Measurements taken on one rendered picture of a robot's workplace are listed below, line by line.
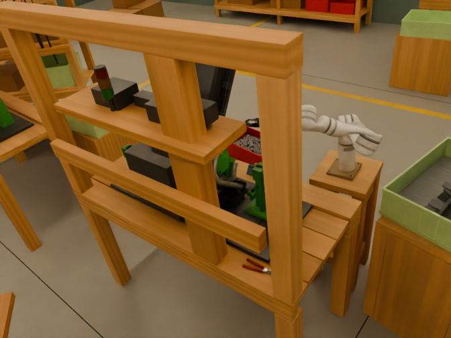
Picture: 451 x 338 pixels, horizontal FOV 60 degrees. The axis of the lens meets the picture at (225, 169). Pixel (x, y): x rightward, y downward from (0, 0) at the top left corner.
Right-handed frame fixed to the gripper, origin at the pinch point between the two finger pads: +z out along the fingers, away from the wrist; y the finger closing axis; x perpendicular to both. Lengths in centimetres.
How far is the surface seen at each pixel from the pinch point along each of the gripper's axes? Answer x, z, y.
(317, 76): -102, 133, -338
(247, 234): 43, -24, 31
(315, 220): 46, -17, -34
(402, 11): -229, 76, -522
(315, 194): 34, -11, -45
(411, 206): 38, -56, -55
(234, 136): 8.4, -18.5, 30.6
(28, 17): -42, 55, 70
